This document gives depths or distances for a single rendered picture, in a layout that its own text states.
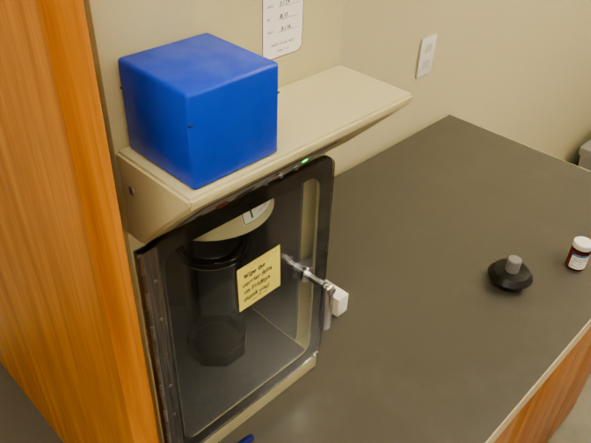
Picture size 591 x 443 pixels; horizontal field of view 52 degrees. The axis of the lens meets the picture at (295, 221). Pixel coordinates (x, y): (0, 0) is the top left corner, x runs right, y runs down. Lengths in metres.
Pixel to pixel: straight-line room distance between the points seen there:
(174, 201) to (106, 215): 0.06
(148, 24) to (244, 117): 0.12
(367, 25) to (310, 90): 0.86
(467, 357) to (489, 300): 0.17
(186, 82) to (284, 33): 0.22
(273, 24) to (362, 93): 0.13
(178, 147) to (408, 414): 0.70
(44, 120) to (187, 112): 0.11
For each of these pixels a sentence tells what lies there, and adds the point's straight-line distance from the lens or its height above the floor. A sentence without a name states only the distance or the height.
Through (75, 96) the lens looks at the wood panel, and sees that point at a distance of 0.46.
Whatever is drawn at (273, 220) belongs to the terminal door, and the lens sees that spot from 0.79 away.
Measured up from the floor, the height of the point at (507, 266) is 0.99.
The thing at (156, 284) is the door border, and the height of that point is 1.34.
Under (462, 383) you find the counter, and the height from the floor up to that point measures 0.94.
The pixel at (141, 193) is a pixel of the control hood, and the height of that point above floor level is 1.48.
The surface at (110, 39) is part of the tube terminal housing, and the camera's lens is 0.57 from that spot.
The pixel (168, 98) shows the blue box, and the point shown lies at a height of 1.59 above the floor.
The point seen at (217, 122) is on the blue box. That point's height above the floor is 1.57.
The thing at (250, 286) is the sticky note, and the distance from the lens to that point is 0.83.
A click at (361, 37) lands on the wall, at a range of 1.55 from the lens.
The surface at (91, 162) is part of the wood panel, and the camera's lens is 0.48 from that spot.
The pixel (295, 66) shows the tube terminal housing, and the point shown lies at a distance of 0.73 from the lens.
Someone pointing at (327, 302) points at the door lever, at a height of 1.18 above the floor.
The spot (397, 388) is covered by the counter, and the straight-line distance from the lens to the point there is 1.12.
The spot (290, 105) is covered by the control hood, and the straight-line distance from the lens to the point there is 0.68.
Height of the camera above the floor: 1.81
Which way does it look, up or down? 37 degrees down
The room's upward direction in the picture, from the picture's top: 2 degrees clockwise
